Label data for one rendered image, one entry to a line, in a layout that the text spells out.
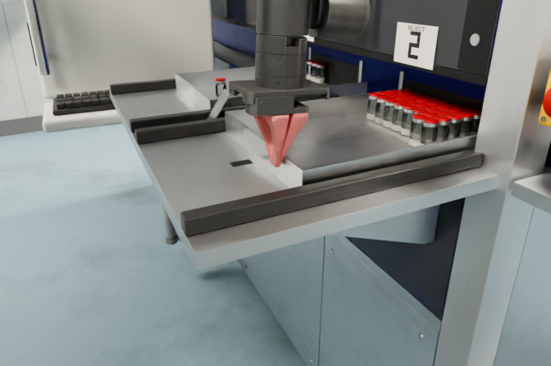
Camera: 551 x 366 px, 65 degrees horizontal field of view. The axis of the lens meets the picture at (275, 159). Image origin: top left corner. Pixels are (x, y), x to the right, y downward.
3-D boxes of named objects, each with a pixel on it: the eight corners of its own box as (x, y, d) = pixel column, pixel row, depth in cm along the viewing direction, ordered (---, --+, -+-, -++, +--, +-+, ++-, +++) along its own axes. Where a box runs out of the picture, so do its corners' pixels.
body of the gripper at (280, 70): (330, 104, 50) (337, 37, 47) (248, 110, 45) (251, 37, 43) (302, 92, 55) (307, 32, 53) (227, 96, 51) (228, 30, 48)
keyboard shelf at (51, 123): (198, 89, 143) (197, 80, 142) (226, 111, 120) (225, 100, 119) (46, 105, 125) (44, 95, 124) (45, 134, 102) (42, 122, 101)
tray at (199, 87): (306, 75, 113) (306, 61, 112) (366, 98, 91) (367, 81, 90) (175, 89, 99) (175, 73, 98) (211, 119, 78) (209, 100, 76)
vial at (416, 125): (416, 141, 66) (420, 112, 64) (426, 146, 64) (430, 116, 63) (405, 144, 65) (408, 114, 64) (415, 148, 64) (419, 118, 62)
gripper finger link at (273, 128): (323, 170, 52) (330, 93, 49) (269, 178, 49) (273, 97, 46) (295, 152, 58) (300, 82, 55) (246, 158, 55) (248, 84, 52)
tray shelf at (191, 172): (296, 80, 118) (297, 72, 117) (537, 177, 59) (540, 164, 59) (110, 98, 99) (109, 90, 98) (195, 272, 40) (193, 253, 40)
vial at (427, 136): (426, 146, 64) (431, 116, 63) (438, 151, 63) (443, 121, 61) (416, 148, 63) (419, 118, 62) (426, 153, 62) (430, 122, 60)
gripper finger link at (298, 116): (305, 172, 51) (311, 94, 48) (250, 181, 48) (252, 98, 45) (280, 154, 57) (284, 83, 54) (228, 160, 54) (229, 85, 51)
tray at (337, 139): (390, 107, 85) (392, 89, 83) (507, 151, 63) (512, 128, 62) (225, 131, 71) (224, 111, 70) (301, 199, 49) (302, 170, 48)
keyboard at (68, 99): (198, 88, 132) (198, 80, 131) (211, 98, 121) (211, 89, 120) (53, 102, 117) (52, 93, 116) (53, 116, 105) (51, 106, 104)
